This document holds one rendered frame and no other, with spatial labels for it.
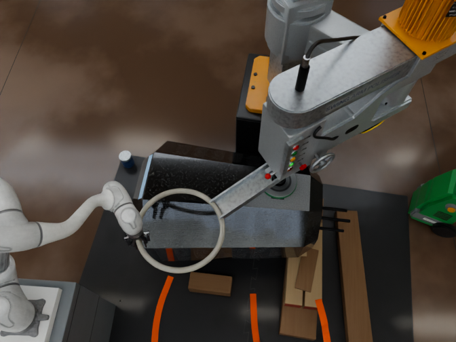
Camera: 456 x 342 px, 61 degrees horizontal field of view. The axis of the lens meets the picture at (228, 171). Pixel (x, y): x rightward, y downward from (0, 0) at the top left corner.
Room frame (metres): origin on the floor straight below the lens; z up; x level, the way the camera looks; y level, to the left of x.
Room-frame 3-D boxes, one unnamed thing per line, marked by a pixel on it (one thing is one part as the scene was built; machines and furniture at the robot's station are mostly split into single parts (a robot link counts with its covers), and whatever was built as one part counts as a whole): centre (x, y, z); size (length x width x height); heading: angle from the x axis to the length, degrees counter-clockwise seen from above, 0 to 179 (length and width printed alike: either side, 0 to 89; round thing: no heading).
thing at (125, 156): (1.62, 0.85, 0.08); 0.10 x 0.10 x 0.13
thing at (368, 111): (1.19, -0.65, 1.28); 0.74 x 0.23 x 0.49; 118
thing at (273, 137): (1.05, -0.37, 1.30); 0.36 x 0.22 x 0.45; 118
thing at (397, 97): (1.33, -0.88, 1.32); 0.19 x 0.19 x 0.20
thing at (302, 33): (1.64, -0.56, 1.34); 0.74 x 0.34 x 0.25; 46
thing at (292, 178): (1.01, -0.30, 0.82); 0.21 x 0.21 x 0.01
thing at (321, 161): (0.97, -0.46, 1.18); 0.15 x 0.10 x 0.15; 118
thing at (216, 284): (0.57, 0.15, 0.07); 0.30 x 0.12 x 0.12; 81
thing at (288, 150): (0.88, -0.29, 1.35); 0.08 x 0.03 x 0.28; 118
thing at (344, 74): (1.18, -0.61, 1.60); 0.96 x 0.25 x 0.17; 118
